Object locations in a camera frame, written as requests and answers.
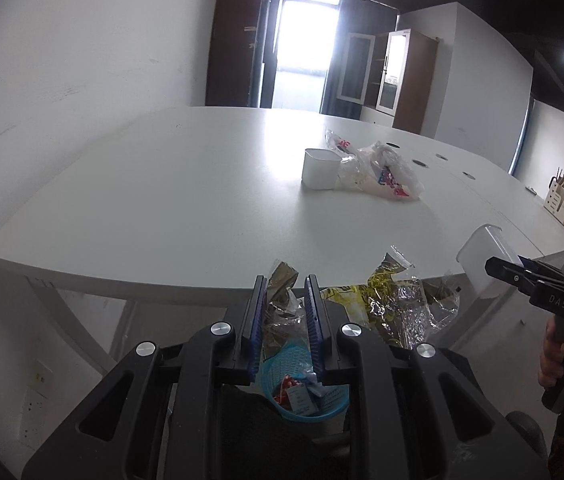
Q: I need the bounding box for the yellow clear plastic wrapper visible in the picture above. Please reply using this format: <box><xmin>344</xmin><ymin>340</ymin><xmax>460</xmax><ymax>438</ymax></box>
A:
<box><xmin>322</xmin><ymin>245</ymin><xmax>462</xmax><ymax>348</ymax></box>

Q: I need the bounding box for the bright balcony window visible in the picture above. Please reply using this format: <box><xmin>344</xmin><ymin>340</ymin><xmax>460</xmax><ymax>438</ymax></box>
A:
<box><xmin>262</xmin><ymin>0</ymin><xmax>343</xmax><ymax>113</ymax></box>

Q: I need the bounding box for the red orange snack bag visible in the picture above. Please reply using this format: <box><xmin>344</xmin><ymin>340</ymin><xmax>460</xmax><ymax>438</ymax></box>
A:
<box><xmin>272</xmin><ymin>375</ymin><xmax>295</xmax><ymax>406</ymax></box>

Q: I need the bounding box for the brown foil wrapper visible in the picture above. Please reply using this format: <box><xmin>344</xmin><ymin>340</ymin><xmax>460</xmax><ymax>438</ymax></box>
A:
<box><xmin>262</xmin><ymin>259</ymin><xmax>307</xmax><ymax>361</ymax></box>

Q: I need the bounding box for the clear wrapper with red print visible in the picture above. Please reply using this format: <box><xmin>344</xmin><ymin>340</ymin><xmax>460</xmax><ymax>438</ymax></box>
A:
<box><xmin>324</xmin><ymin>128</ymin><xmax>357</xmax><ymax>157</ymax></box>

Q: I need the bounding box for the blue plastic package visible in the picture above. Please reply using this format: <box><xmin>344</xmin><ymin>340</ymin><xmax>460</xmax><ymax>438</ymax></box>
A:
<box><xmin>304</xmin><ymin>367</ymin><xmax>330</xmax><ymax>401</ymax></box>

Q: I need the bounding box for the grey wall pipe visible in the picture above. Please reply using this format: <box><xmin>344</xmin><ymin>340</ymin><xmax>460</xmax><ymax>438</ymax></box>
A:
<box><xmin>509</xmin><ymin>95</ymin><xmax>535</xmax><ymax>176</ymax></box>

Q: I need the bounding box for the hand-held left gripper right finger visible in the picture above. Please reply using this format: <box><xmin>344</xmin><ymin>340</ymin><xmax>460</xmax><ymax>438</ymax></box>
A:
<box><xmin>304</xmin><ymin>274</ymin><xmax>550</xmax><ymax>480</ymax></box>

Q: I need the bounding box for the white paper box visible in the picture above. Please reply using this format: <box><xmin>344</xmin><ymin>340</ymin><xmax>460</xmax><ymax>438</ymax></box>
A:
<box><xmin>289</xmin><ymin>382</ymin><xmax>313</xmax><ymax>416</ymax></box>

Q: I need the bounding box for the black office chair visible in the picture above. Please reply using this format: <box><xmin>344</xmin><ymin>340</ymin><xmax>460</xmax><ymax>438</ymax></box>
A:
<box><xmin>504</xmin><ymin>410</ymin><xmax>547</xmax><ymax>461</ymax></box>

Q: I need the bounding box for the white plastic container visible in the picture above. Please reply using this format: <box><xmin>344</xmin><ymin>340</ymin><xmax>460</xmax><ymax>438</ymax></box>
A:
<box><xmin>302</xmin><ymin>148</ymin><xmax>341</xmax><ymax>191</ymax></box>
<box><xmin>456</xmin><ymin>224</ymin><xmax>520</xmax><ymax>298</ymax></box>

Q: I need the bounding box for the brown glass door cabinet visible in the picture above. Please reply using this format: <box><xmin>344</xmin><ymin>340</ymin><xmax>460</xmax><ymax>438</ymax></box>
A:
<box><xmin>337</xmin><ymin>29</ymin><xmax>440</xmax><ymax>136</ymax></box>

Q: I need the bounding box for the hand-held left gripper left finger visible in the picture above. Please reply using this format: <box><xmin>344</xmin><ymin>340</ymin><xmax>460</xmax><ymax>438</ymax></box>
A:
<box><xmin>21</xmin><ymin>275</ymin><xmax>269</xmax><ymax>480</ymax></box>

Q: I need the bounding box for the white plastic bag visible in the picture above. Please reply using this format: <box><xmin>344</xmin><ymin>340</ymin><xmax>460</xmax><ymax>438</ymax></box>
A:
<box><xmin>357</xmin><ymin>141</ymin><xmax>425</xmax><ymax>202</ymax></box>

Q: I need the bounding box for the dark wooden cabinet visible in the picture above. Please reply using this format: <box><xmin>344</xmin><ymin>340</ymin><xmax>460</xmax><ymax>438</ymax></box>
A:
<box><xmin>205</xmin><ymin>0</ymin><xmax>275</xmax><ymax>108</ymax></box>

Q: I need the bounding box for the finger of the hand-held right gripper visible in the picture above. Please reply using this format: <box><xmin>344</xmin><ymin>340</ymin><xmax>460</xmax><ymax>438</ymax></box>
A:
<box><xmin>516</xmin><ymin>256</ymin><xmax>564</xmax><ymax>282</ymax></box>
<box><xmin>485</xmin><ymin>257</ymin><xmax>538</xmax><ymax>287</ymax></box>

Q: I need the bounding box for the white slanted table support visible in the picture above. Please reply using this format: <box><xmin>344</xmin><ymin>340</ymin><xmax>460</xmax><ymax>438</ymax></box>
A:
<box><xmin>24</xmin><ymin>277</ymin><xmax>135</xmax><ymax>376</ymax></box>

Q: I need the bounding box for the blue plastic basket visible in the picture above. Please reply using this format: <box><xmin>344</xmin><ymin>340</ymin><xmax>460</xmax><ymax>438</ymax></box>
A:
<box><xmin>261</xmin><ymin>337</ymin><xmax>351</xmax><ymax>423</ymax></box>

